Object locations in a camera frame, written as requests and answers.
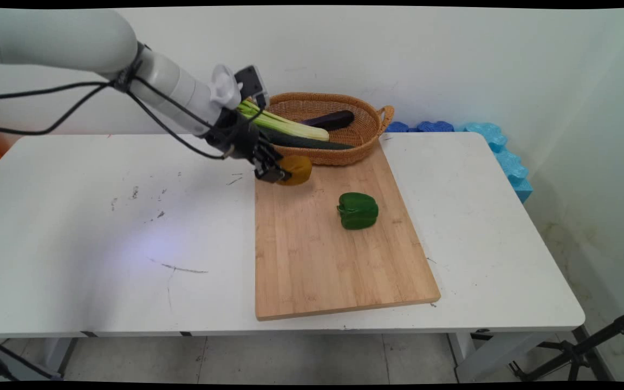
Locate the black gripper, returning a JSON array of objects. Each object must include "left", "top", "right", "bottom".
[{"left": 204, "top": 110, "right": 293, "bottom": 185}]

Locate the brown potato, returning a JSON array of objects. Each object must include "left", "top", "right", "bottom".
[{"left": 277, "top": 155, "right": 313, "bottom": 187}]

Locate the green celery stalk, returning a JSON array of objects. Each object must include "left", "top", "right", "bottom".
[{"left": 236, "top": 99, "right": 330, "bottom": 142}]

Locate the dark green cucumber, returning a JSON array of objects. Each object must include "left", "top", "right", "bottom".
[{"left": 261, "top": 127, "right": 356, "bottom": 151}]

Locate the purple eggplant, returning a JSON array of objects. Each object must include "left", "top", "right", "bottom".
[{"left": 300, "top": 110, "right": 355, "bottom": 132}]

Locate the woven wicker basket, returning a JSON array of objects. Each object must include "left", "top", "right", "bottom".
[{"left": 265, "top": 92, "right": 395, "bottom": 166}]

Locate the green bell pepper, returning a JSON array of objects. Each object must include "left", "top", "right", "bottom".
[{"left": 336, "top": 192, "right": 379, "bottom": 230}]

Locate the wooden cutting board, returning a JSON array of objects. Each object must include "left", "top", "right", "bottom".
[{"left": 254, "top": 142, "right": 441, "bottom": 321}]

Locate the light blue foam mat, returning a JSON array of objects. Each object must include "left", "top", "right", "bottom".
[{"left": 453, "top": 122, "right": 534, "bottom": 204}]

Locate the white table leg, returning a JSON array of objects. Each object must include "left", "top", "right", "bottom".
[{"left": 447, "top": 331, "right": 552, "bottom": 383}]

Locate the black tripod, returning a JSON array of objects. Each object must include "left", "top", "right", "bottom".
[{"left": 507, "top": 306, "right": 624, "bottom": 382}]

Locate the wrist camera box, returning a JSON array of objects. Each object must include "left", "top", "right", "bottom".
[{"left": 234, "top": 65, "right": 269, "bottom": 110}]

